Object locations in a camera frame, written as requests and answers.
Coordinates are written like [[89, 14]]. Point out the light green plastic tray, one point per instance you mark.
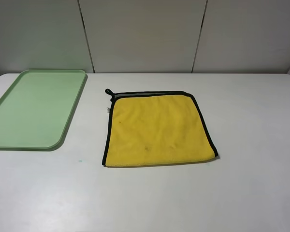
[[36, 110]]

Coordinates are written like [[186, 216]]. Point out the yellow towel with black trim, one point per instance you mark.
[[155, 129]]

